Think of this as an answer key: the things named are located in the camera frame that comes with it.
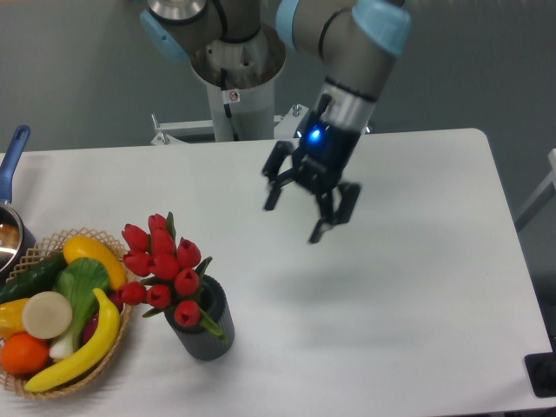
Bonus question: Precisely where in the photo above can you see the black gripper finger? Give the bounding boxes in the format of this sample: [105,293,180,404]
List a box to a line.
[261,141,302,211]
[308,182,361,244]

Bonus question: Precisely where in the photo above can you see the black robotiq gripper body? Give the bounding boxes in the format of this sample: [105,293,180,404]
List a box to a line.
[292,110,361,200]

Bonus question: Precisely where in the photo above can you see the red tulip bouquet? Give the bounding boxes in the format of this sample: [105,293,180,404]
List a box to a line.
[116,213,229,343]

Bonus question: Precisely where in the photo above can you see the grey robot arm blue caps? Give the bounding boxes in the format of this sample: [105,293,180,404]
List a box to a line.
[140,1,411,242]

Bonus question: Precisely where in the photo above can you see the dark grey ribbed vase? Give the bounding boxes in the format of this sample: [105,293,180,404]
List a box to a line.
[164,275,235,361]

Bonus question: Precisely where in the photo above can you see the white furniture leg right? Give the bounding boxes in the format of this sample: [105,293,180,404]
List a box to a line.
[514,149,555,233]

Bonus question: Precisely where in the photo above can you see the green bok choy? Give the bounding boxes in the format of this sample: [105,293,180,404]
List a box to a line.
[50,257,109,361]

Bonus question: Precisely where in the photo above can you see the woven wicker basket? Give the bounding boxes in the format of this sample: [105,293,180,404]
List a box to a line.
[1,228,132,400]

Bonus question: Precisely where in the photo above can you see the red purple vegetable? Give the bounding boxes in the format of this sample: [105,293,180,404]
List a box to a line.
[81,291,123,345]

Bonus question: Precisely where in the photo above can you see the yellow banana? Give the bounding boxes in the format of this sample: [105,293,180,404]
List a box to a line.
[24,288,120,393]

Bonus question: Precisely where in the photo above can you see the black device at table edge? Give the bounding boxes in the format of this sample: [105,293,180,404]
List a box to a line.
[524,352,555,398]

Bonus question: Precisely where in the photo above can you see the green cucumber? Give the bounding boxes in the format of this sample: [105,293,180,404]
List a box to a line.
[1,253,67,303]

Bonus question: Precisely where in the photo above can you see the beige round slice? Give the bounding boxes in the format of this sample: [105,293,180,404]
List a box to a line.
[22,291,73,340]

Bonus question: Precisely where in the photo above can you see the yellow pepper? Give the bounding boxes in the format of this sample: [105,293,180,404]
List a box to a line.
[0,298,29,340]

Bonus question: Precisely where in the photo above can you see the orange fruit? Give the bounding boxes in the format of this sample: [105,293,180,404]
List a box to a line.
[1,333,50,374]

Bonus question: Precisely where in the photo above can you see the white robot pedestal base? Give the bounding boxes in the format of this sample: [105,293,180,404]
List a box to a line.
[151,23,308,145]

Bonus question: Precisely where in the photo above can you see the blue handled saucepan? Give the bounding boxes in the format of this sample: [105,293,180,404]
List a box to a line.
[1,125,36,287]

